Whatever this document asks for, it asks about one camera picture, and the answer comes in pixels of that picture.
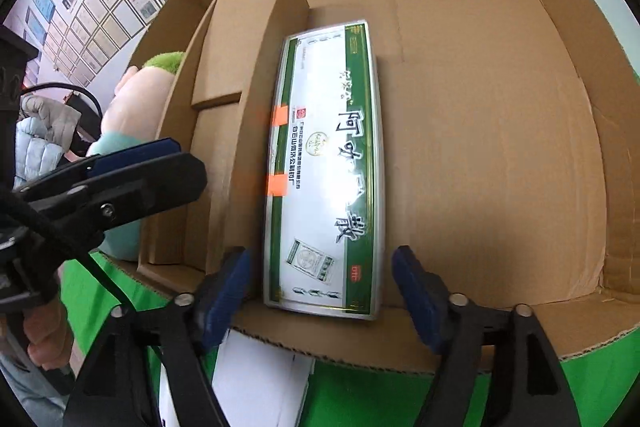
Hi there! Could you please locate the plush toy green hair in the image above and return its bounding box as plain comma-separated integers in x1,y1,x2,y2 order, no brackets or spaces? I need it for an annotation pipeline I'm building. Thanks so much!
86,51,187,263

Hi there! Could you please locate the green white medicine box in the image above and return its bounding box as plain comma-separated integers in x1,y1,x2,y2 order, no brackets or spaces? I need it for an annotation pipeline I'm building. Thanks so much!
262,20,385,321

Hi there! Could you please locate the left hand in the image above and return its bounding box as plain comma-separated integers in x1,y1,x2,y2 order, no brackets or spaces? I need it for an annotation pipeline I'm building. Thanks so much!
23,296,74,371

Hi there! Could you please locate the person in blue jacket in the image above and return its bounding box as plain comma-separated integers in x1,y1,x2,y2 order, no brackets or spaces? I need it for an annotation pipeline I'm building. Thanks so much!
14,94,81,187

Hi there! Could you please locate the white flat device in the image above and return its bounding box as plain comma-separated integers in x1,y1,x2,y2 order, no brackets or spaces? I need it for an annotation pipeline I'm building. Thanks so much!
158,328,317,427

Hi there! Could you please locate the brown cardboard box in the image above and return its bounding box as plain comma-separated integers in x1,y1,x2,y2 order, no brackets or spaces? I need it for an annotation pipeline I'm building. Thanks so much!
122,0,639,358

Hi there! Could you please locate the black cable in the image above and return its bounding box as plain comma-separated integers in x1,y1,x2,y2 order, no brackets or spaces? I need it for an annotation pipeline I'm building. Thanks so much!
0,81,132,313

